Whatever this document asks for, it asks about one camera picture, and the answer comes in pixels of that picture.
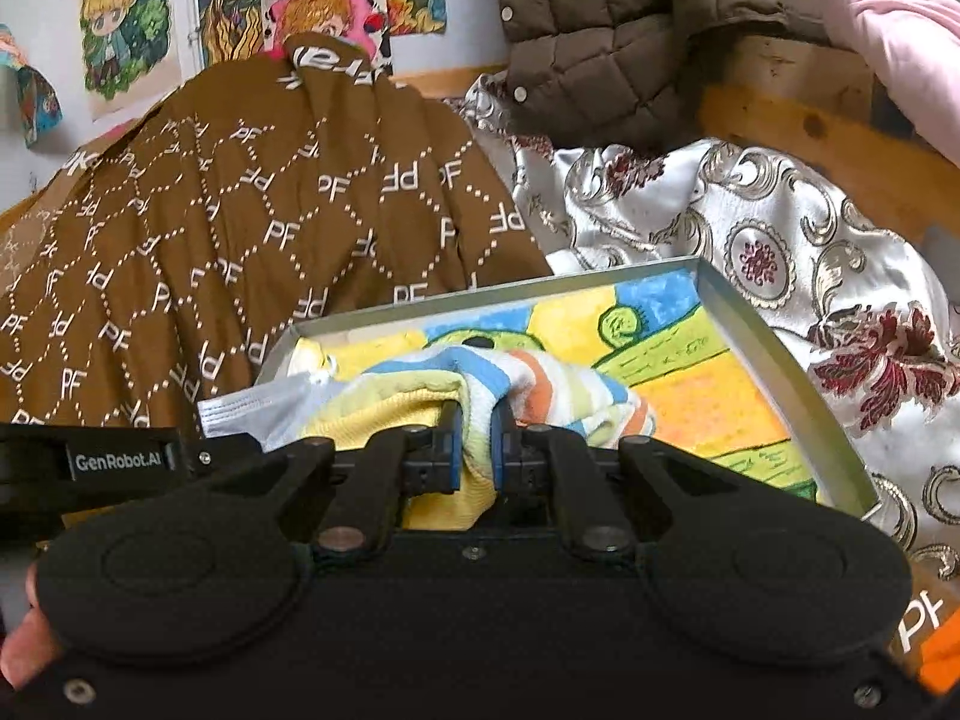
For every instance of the pink cartoon child wall drawing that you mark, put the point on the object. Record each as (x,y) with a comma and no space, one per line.
(330,7)

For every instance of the blond child wall drawing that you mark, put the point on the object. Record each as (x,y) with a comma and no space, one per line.
(116,22)

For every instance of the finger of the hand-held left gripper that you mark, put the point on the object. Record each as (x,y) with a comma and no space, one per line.
(217,454)

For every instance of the pink folded blanket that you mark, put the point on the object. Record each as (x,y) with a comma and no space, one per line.
(900,37)

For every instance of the pastel striped cloth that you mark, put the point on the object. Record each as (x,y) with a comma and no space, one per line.
(540,382)

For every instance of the white floral satin quilt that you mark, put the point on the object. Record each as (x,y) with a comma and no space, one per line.
(750,255)

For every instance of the fish and seaweed wall drawing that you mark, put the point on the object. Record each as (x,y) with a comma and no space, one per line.
(229,4)

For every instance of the loose colourful paper drawing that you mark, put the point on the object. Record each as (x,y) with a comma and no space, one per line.
(30,90)

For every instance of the person's left hand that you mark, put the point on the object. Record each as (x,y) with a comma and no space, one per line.
(22,645)

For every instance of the brown letter-print blanket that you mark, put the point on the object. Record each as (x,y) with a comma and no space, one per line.
(247,240)

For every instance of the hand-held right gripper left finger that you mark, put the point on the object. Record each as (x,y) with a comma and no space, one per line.
(450,446)

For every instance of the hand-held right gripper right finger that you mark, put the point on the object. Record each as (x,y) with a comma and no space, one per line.
(502,450)

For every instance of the grey tray with painted picture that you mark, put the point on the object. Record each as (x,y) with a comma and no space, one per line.
(712,397)

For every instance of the brown puffer jacket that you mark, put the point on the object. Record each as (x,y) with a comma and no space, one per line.
(615,37)

